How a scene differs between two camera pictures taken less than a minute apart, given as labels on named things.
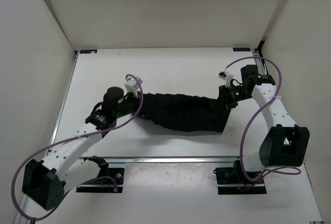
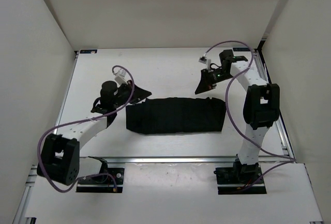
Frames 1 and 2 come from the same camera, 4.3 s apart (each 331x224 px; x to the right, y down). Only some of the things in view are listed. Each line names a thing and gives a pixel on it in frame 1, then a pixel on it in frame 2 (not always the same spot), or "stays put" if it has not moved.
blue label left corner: (88, 51) stays put
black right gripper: (224, 97) → (205, 82)
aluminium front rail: (161, 159) stays put
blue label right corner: (241, 49) stays put
